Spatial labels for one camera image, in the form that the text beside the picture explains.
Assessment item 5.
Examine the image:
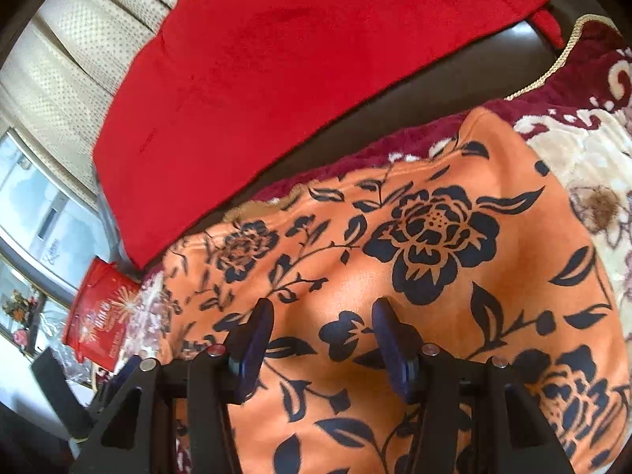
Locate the dark sofa backrest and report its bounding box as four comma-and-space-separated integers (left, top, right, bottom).
186, 4, 584, 238

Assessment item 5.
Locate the cream dotted curtain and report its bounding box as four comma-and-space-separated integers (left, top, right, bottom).
1, 0, 178, 207

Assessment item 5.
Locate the orange floral print garment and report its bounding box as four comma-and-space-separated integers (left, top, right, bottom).
158, 109, 630, 473

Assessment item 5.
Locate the artificial flower bouquet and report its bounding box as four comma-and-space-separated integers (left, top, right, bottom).
1, 289, 40, 350

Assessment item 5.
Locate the red cloth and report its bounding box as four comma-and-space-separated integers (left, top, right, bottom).
93, 0, 551, 267

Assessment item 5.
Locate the maroon cream floral blanket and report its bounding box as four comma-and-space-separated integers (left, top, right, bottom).
118, 14, 632, 474

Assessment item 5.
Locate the white refrigerator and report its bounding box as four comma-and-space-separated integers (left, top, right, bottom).
1, 127, 110, 296

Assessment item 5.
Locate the black device on table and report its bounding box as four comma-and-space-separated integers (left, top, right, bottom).
31, 348, 94, 441

